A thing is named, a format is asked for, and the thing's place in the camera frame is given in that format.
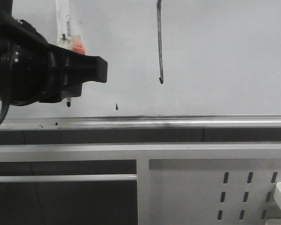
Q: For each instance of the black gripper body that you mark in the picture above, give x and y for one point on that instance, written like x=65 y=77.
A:
x=29 y=66

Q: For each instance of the large white whiteboard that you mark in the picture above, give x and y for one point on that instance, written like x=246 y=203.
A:
x=220 y=57

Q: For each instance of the aluminium whiteboard marker tray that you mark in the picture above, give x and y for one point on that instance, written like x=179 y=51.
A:
x=142 y=122

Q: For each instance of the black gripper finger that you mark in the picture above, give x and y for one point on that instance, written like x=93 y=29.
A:
x=68 y=70

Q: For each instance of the red round magnet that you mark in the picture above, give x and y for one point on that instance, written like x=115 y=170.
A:
x=76 y=44

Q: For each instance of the white whiteboard marker pen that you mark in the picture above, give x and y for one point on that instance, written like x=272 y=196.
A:
x=63 y=24

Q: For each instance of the white metal pegboard frame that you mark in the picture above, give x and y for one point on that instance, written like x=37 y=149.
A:
x=140 y=184

